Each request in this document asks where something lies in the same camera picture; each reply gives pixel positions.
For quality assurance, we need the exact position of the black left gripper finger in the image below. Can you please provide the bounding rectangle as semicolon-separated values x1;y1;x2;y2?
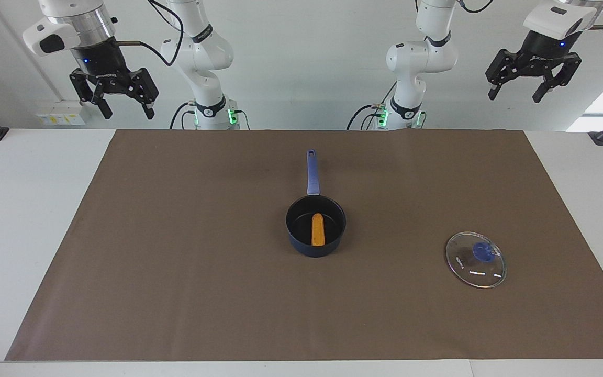
533;54;582;103
486;50;530;100

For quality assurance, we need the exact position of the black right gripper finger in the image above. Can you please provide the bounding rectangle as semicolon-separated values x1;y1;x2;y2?
124;68;159;120
70;69;113;120

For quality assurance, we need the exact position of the glass lid with blue knob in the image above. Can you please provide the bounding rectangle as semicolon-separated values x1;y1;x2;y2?
445;231;507;290

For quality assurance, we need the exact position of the yellow corn cob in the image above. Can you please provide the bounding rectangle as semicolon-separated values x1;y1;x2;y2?
311;213;326;247

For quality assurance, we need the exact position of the brown table mat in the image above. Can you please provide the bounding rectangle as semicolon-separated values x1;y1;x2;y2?
5;129;603;362

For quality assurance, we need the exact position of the white wall socket box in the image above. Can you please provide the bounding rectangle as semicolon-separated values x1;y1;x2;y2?
36;101;91;127

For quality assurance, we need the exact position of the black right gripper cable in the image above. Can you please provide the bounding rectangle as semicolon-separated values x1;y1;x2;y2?
116;0;185;66

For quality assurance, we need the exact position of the black right base cable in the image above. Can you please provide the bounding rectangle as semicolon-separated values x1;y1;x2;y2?
170;101;251;130

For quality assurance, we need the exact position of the blue pot with handle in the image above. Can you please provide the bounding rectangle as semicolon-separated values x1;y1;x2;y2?
286;149;348;258

